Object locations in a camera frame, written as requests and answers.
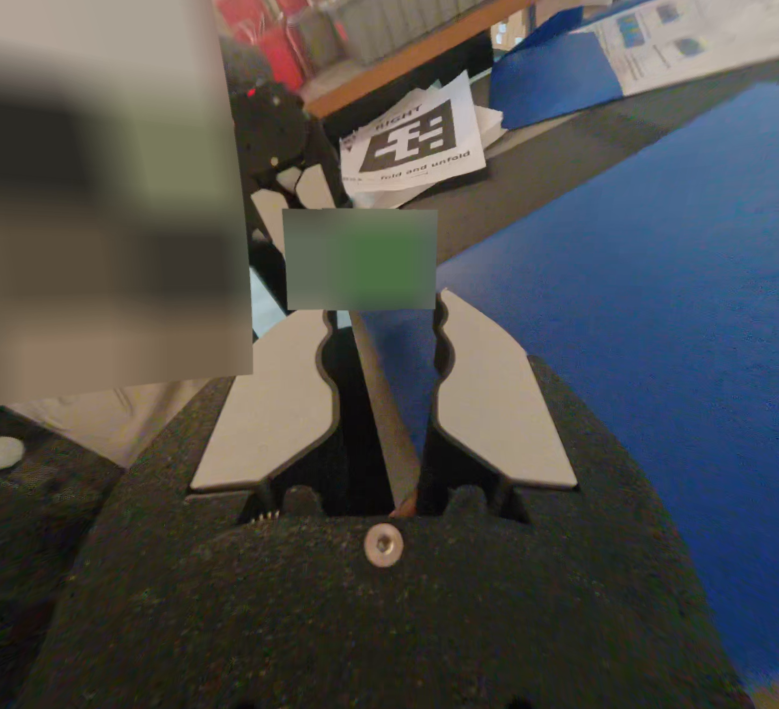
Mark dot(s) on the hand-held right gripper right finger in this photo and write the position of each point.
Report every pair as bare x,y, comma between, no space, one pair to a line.
493,411

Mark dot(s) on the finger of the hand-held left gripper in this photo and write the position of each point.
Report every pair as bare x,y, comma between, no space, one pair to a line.
268,213
316,189

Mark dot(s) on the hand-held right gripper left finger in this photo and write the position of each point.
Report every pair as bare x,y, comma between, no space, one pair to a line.
274,417

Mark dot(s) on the large blue sheet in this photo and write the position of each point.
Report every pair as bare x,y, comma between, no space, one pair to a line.
639,295

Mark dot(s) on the red items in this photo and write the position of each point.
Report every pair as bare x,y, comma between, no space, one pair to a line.
274,21

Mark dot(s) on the white paper with black tag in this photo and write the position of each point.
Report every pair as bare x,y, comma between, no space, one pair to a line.
420,143

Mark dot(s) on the person's grey trousers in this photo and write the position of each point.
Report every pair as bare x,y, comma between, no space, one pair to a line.
134,423

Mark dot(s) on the wooden shelf board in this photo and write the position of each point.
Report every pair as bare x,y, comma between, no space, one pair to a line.
420,55

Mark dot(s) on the white paper sheets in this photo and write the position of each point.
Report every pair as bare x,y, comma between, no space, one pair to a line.
492,122

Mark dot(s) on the blue folded sheet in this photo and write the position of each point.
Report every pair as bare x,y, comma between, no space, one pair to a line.
554,82

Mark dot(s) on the white printed instruction sheet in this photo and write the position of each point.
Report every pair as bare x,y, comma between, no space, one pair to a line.
687,21

